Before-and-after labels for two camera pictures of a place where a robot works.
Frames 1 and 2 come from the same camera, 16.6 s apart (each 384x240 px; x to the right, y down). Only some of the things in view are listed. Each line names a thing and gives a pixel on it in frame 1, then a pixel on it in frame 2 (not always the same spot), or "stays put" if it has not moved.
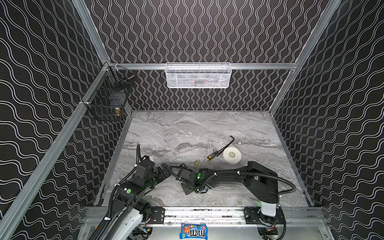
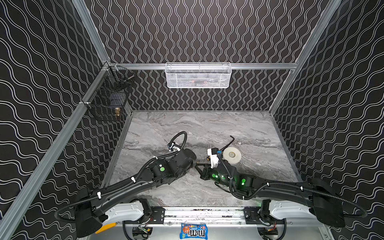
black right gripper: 185,182 -> 205,172
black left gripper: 163,172 -> 190,157
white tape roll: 232,155 stays put
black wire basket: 108,100 stays put
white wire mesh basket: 198,75 stays put
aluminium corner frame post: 92,31 stays put
